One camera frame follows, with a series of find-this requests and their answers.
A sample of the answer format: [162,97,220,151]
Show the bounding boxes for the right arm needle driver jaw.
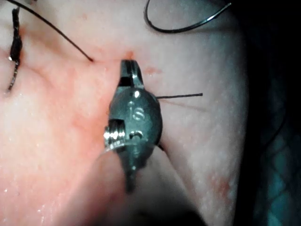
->
[119,59,133,89]
[129,60,145,89]

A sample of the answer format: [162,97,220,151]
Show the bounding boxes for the black thread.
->
[6,0,204,151]

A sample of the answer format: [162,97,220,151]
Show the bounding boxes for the blue-green cloth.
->
[253,70,301,226]

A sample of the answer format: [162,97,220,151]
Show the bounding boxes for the right arm needle driver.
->
[104,86,163,154]

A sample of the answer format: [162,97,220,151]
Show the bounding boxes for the curved steel needle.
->
[143,0,232,34]

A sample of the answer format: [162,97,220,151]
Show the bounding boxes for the tissue pad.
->
[0,0,250,226]

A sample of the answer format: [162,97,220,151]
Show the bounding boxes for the black stitching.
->
[8,6,24,92]

